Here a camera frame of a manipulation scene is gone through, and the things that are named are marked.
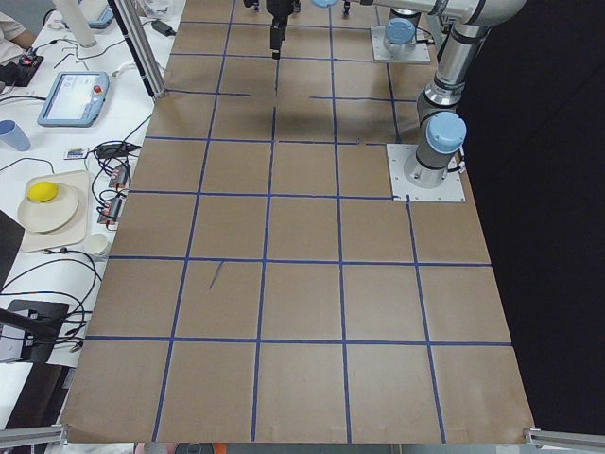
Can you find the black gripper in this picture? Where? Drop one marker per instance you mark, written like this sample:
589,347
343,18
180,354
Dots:
278,9

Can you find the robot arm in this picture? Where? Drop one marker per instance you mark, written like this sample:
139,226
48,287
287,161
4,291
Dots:
400,38
442,130

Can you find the black power adapter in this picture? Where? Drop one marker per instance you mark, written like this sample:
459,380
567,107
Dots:
163,28

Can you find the blue teach pendant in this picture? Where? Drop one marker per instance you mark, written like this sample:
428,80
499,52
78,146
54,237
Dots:
75,99

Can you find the white paper cup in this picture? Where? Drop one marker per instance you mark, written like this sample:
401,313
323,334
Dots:
97,246

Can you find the yellow lemon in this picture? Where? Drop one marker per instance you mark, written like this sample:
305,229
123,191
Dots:
42,192

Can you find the beige tray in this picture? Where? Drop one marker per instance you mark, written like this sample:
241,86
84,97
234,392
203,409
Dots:
75,230

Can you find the blue plastic cup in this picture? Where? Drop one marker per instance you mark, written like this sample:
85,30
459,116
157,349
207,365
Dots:
12,134

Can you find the beige plate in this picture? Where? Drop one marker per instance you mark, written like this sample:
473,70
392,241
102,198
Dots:
49,216

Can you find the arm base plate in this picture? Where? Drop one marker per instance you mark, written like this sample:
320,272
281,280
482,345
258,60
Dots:
382,55
410,181

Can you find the aluminium frame post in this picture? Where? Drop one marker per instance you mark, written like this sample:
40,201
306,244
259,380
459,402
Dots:
133,32

